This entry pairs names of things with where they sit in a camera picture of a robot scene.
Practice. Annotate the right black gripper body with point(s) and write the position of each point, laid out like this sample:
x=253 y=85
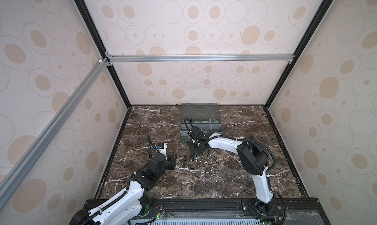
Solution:
x=195 y=144

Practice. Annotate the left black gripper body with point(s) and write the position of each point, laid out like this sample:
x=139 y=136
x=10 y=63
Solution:
x=169 y=164

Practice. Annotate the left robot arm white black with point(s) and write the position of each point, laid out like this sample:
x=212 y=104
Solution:
x=130 y=201

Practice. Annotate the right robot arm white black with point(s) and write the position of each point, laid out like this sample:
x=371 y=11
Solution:
x=257 y=159

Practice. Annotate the clear plastic organizer box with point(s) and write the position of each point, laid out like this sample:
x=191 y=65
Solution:
x=205 y=116

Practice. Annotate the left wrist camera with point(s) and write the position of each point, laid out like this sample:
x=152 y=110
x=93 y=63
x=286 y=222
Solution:
x=162 y=148

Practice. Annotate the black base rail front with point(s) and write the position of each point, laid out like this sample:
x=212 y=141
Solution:
x=290 y=211

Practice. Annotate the horizontal aluminium rail back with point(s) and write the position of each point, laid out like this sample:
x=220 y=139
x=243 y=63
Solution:
x=198 y=58

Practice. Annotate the diagonal aluminium rail left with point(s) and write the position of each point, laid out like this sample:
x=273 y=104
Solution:
x=31 y=156

